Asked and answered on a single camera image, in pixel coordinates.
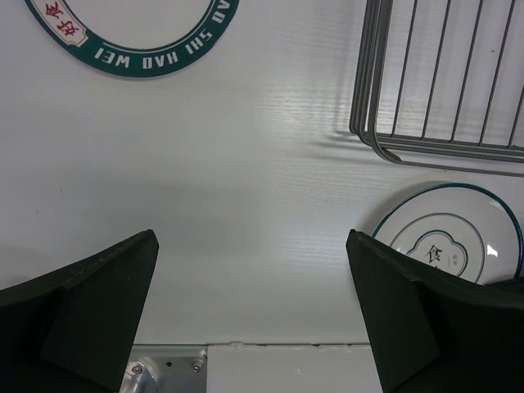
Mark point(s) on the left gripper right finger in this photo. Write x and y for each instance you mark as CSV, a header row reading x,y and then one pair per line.
x,y
430,331

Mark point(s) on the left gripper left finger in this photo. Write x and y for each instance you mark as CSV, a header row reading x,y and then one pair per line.
x,y
74,328

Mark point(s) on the white plate thin dark rim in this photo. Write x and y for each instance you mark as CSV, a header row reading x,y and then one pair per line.
x,y
459,228

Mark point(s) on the white plate green lettered rim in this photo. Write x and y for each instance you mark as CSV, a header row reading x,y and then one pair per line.
x,y
135,39

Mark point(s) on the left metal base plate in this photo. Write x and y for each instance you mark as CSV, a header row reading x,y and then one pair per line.
x,y
166,369

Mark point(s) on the metal wire dish rack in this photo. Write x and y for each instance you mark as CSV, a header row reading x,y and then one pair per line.
x,y
439,84

